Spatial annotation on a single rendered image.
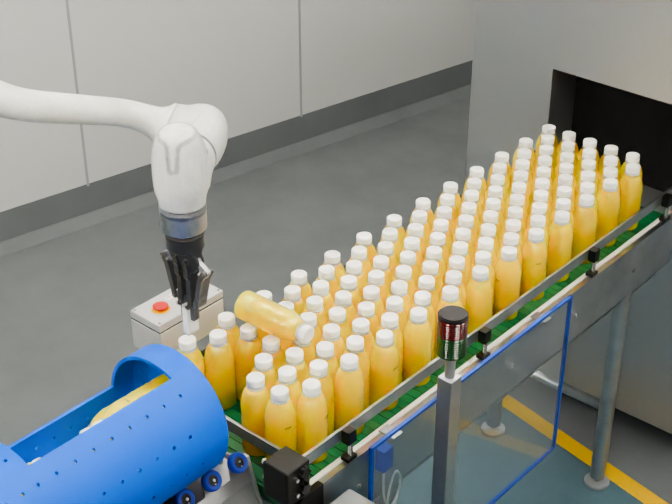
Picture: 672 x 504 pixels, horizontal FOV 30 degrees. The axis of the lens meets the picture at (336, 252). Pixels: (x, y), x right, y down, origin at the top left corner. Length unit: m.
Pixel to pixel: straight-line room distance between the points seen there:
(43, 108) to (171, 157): 0.26
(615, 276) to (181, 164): 1.61
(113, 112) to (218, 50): 3.23
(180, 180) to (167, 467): 0.55
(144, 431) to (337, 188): 3.44
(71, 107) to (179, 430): 0.64
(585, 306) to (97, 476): 1.59
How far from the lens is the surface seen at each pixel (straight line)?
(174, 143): 2.30
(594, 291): 3.47
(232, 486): 2.66
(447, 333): 2.57
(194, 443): 2.46
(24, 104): 2.39
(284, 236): 5.34
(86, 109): 2.43
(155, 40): 5.47
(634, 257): 3.63
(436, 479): 2.83
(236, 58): 5.73
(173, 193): 2.33
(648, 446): 4.32
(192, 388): 2.46
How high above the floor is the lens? 2.68
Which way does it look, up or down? 31 degrees down
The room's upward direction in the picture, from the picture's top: straight up
